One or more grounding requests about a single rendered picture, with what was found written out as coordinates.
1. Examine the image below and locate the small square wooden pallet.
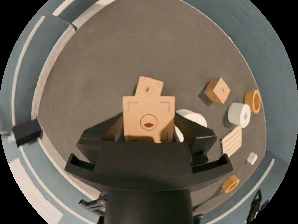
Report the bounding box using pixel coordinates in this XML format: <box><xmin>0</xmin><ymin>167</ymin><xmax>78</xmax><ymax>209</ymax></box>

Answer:
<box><xmin>220</xmin><ymin>125</ymin><xmax>241</xmax><ymax>157</ymax></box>

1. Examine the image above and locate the tan cardboard carton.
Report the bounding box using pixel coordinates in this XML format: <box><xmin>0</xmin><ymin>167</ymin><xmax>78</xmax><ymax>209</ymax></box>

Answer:
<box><xmin>135</xmin><ymin>76</ymin><xmax>163</xmax><ymax>96</ymax></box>
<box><xmin>123</xmin><ymin>97</ymin><xmax>175</xmax><ymax>143</ymax></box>

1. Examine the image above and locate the orange-brown open cup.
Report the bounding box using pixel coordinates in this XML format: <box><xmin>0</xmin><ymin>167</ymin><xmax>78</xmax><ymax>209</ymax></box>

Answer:
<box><xmin>245</xmin><ymin>90</ymin><xmax>260</xmax><ymax>113</ymax></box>

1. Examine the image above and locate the brown cardboard carton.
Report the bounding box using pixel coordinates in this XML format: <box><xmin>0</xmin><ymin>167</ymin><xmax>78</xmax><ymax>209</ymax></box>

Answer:
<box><xmin>204</xmin><ymin>78</ymin><xmax>230</xmax><ymax>104</ymax></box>

